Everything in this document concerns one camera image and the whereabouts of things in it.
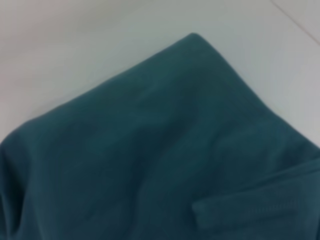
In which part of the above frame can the teal t-shirt with pink print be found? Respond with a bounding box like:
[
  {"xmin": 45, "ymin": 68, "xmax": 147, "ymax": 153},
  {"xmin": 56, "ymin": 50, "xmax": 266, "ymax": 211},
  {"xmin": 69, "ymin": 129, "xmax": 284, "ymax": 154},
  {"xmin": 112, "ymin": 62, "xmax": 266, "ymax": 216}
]
[{"xmin": 0, "ymin": 32, "xmax": 320, "ymax": 240}]

